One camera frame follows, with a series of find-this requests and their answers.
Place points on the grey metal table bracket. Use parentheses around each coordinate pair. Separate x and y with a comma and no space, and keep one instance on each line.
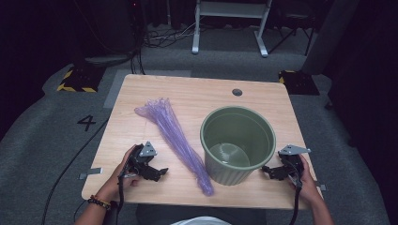
(92,172)
(322,187)

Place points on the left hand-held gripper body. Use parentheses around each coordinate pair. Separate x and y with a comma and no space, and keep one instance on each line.
(141,161)

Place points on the black yellow striped base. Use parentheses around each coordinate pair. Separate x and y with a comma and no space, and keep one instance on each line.
(83,79)
(300,82)

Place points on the person's left hand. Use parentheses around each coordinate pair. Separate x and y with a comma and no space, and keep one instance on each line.
(114,186)

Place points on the person's dark pants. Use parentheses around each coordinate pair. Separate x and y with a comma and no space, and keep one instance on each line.
(156,215)

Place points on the purple plastic garbage bag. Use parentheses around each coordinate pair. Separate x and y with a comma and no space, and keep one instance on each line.
(175,137)

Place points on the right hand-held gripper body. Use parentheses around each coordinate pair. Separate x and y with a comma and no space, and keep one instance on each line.
(293,165)

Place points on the person's right hand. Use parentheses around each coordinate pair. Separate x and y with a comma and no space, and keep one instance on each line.
(309,187)

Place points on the white desk frame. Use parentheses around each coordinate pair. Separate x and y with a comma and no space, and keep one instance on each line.
(231,9)

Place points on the black chair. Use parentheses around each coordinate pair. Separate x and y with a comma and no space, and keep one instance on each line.
(294,22)

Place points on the grey pillar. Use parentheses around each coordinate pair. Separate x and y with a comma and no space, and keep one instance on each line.
(331,34)

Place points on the green trash bin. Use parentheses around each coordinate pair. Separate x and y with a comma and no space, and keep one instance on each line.
(231,173)

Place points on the black caster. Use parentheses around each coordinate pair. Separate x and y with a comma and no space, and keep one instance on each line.
(329,105)

